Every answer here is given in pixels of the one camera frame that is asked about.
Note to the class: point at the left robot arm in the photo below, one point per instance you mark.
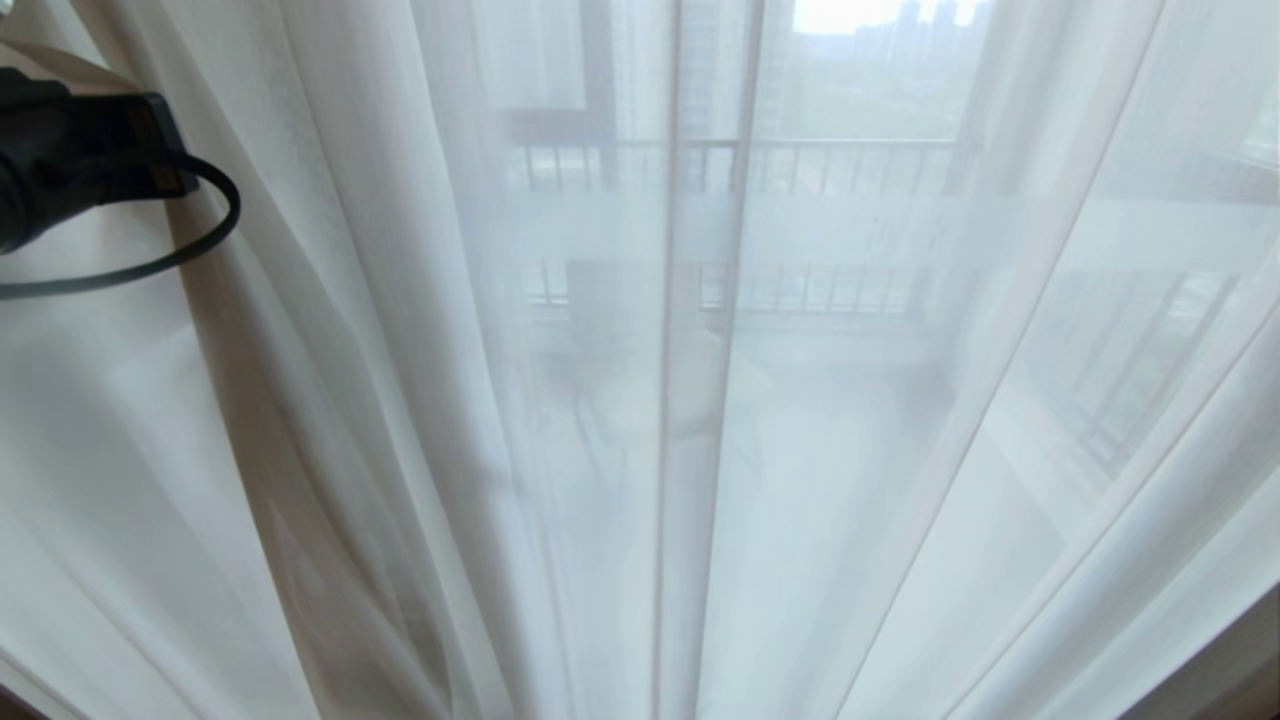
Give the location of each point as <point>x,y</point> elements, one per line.
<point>25,170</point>

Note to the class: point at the balcony railing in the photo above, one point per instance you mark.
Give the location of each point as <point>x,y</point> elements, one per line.
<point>800,166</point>

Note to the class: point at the sheer white curtain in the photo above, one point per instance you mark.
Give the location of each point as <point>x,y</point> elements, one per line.
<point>950,480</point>
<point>400,420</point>

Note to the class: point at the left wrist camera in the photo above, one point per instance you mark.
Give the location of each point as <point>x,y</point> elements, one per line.
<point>125,140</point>

